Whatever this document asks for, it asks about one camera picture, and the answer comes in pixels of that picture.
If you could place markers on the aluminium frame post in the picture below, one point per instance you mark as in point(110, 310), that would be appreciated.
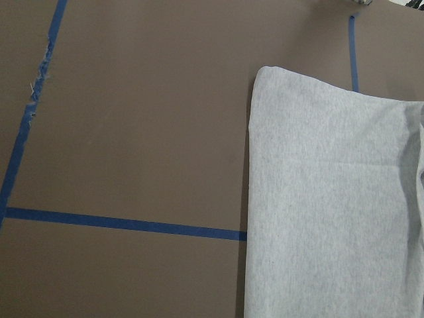
point(362, 2)

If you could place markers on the grey cartoon print t-shirt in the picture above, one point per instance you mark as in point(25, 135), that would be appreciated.
point(335, 204)

